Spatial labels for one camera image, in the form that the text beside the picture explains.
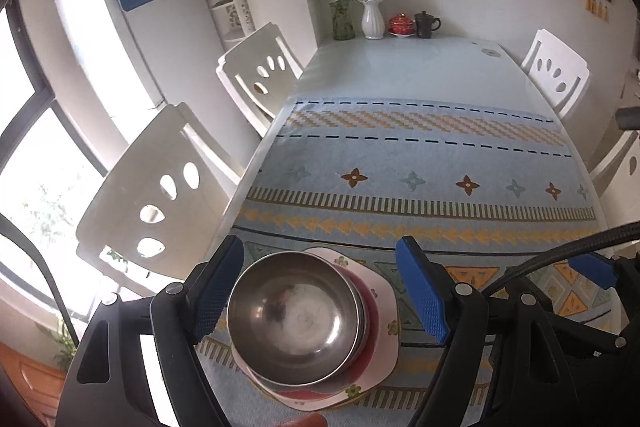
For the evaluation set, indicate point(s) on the orange wall stickers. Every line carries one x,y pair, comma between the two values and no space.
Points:
597,9

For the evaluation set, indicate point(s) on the white chair with oval cutouts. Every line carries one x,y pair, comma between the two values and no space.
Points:
130,177
620,177
250,57
560,67

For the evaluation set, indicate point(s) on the white corner shelf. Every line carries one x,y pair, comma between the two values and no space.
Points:
232,14

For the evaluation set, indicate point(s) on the red tea cup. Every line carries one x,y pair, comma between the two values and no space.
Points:
400,26

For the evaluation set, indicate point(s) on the blue steel bowl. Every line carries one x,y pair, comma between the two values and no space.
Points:
295,307

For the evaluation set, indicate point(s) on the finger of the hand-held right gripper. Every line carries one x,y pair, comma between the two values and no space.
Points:
592,269

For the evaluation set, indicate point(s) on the green potted plant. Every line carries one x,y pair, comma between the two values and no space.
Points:
62,342

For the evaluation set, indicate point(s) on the black window frame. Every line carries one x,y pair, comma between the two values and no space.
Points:
47,99

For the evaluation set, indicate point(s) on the patterned blue table mat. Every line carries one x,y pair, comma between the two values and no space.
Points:
400,207

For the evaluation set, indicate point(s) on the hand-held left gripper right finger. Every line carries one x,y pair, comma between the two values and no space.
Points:
422,292

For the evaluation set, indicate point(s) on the white refrigerator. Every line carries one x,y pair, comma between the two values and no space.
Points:
170,47

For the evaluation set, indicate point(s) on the white floral octagonal plate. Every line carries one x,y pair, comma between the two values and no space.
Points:
382,302

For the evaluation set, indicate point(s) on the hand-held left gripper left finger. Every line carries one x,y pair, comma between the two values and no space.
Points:
215,292

